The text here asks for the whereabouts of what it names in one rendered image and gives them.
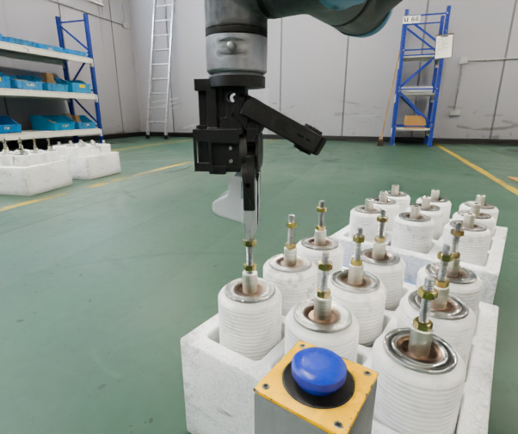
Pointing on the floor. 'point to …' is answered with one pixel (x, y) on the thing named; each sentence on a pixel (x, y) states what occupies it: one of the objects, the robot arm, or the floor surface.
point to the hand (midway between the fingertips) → (254, 229)
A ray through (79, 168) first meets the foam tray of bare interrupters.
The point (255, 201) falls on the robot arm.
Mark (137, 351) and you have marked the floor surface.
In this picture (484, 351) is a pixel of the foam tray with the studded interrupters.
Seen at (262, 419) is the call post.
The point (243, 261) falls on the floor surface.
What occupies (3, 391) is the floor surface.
